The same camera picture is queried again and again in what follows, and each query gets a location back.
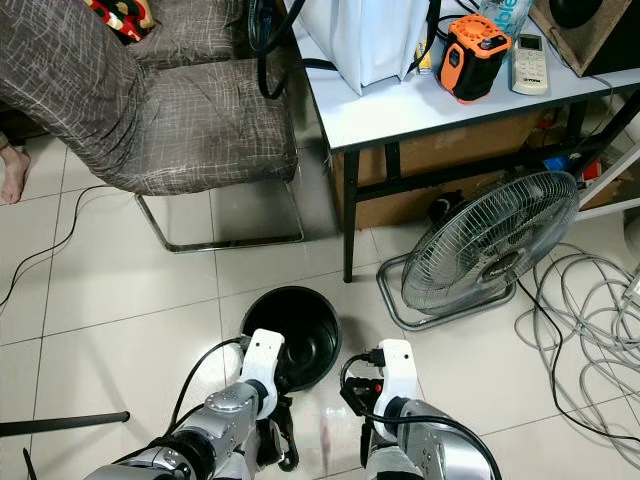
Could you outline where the red patterned cloth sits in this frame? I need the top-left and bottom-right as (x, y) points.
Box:
(88, 0), (157, 44)

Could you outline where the thin black floor cable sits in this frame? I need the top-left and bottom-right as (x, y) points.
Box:
(0, 185), (113, 307)

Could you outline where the grey coiled cable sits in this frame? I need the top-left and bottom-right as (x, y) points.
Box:
(520, 245), (640, 467)

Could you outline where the brown cardboard box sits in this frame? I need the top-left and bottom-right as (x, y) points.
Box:
(325, 100), (553, 230)

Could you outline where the white remote control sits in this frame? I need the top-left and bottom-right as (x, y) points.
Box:
(510, 33), (552, 96)

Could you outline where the metal floor fan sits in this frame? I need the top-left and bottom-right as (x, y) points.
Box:
(377, 168), (583, 331)

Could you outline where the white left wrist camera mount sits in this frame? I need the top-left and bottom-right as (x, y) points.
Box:
(240, 328), (287, 419)

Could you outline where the black round rubbish bin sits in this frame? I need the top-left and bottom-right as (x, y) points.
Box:
(240, 286), (343, 393)

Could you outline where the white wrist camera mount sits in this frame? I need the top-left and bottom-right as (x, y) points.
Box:
(240, 328), (287, 419)
(375, 339), (420, 441)

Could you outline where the white desk black metal frame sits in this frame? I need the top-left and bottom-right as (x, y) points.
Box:
(295, 0), (640, 284)

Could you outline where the black fan power cable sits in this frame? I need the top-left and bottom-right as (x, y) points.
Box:
(515, 278), (640, 443)

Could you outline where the wooden speaker box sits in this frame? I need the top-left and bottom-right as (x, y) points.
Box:
(530, 0), (640, 79)

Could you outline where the grey patterned chair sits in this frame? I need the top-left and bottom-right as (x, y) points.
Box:
(0, 0), (307, 253)
(130, 0), (253, 71)

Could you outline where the orange black device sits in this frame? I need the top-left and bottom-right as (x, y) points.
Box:
(438, 14), (514, 104)

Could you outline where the person's bare foot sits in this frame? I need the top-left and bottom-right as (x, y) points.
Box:
(0, 140), (30, 206)

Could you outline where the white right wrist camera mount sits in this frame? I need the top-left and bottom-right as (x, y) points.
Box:
(375, 339), (420, 441)

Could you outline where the black bag strap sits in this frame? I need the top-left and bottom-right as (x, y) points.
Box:
(248, 0), (337, 99)

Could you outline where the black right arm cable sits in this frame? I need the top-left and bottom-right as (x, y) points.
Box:
(340, 348), (506, 480)

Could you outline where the white plastic bag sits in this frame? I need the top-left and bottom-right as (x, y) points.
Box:
(295, 0), (447, 97)

